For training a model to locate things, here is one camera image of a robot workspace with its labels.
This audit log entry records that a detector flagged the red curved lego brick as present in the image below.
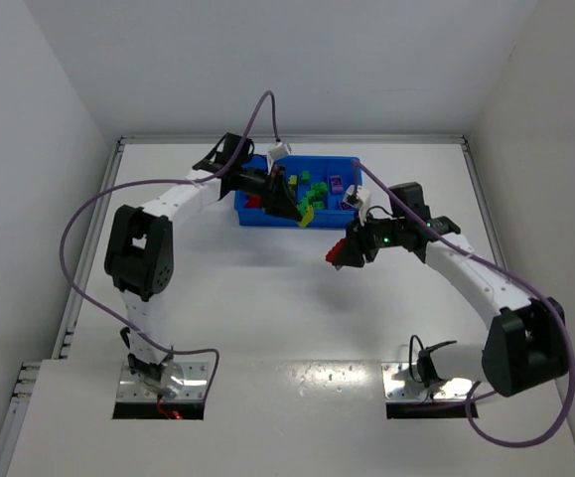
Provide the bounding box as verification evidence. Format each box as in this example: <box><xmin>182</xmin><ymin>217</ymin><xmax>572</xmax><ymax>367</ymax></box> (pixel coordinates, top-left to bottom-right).
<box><xmin>244</xmin><ymin>196</ymin><xmax>262</xmax><ymax>209</ymax></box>

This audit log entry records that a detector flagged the small rainbow lego stack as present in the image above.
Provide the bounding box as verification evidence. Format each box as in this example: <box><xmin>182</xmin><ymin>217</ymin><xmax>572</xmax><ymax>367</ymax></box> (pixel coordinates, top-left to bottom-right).
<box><xmin>325</xmin><ymin>238</ymin><xmax>346</xmax><ymax>264</ymax></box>

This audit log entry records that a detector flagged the lime curved lego brick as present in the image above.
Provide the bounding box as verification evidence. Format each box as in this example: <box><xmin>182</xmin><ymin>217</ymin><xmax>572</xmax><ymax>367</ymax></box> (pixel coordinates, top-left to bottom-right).
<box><xmin>298</xmin><ymin>205</ymin><xmax>315</xmax><ymax>228</ymax></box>

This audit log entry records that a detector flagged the purple lego brick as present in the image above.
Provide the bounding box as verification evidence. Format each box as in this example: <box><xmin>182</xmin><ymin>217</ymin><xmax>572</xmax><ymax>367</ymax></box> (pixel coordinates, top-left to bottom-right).
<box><xmin>329</xmin><ymin>175</ymin><xmax>345</xmax><ymax>195</ymax></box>

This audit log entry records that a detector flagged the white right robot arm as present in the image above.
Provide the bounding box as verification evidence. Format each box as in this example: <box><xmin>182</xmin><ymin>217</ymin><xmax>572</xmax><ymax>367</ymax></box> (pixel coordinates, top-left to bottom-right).
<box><xmin>326</xmin><ymin>183</ymin><xmax>570</xmax><ymax>397</ymax></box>

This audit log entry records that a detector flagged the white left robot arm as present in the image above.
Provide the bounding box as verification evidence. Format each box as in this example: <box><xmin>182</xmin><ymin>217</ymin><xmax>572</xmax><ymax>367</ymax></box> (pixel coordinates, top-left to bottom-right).
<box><xmin>104</xmin><ymin>133</ymin><xmax>303</xmax><ymax>397</ymax></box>

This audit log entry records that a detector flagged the green lego pile in tray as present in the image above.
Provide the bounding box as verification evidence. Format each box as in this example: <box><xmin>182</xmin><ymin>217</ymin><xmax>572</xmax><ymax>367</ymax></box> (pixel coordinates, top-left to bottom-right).
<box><xmin>296</xmin><ymin>170</ymin><xmax>329</xmax><ymax>210</ymax></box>

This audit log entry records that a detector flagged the blue divided plastic tray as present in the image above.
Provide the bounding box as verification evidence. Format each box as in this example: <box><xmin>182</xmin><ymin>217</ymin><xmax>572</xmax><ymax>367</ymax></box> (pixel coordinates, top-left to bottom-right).
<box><xmin>233</xmin><ymin>155</ymin><xmax>362</xmax><ymax>230</ymax></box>

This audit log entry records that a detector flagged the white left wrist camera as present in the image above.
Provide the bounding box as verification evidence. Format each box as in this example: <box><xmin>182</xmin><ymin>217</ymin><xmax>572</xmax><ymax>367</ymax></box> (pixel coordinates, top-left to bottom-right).
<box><xmin>266</xmin><ymin>142</ymin><xmax>292</xmax><ymax>171</ymax></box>

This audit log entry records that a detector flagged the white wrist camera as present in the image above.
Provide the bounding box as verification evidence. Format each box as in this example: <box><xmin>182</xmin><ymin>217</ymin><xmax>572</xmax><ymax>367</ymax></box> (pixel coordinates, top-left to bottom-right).
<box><xmin>341</xmin><ymin>185</ymin><xmax>371</xmax><ymax>224</ymax></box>
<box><xmin>266</xmin><ymin>142</ymin><xmax>292</xmax><ymax>171</ymax></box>

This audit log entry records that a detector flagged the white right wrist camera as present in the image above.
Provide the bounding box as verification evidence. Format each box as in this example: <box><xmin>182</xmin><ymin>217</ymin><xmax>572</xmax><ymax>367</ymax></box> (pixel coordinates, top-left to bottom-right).
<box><xmin>341</xmin><ymin>185</ymin><xmax>371</xmax><ymax>224</ymax></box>

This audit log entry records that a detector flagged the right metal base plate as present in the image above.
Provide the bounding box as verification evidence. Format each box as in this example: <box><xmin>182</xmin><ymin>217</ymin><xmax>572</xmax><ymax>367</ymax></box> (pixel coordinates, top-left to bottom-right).
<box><xmin>381</xmin><ymin>362</ymin><xmax>473</xmax><ymax>403</ymax></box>

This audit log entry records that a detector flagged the metal base plate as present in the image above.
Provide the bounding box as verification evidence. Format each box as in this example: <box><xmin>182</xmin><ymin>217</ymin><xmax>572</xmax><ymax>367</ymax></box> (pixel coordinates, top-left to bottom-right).
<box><xmin>115</xmin><ymin>361</ymin><xmax>209</xmax><ymax>403</ymax></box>
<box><xmin>381</xmin><ymin>362</ymin><xmax>473</xmax><ymax>403</ymax></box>

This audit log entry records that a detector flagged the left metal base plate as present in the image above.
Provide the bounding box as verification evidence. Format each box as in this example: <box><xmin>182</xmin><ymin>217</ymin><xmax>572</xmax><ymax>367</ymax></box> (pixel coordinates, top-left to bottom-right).
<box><xmin>115</xmin><ymin>361</ymin><xmax>209</xmax><ymax>403</ymax></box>

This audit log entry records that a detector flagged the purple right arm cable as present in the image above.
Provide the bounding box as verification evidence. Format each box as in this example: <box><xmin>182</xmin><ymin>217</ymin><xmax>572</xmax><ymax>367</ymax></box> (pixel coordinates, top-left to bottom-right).
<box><xmin>351</xmin><ymin>158</ymin><xmax>575</xmax><ymax>448</ymax></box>

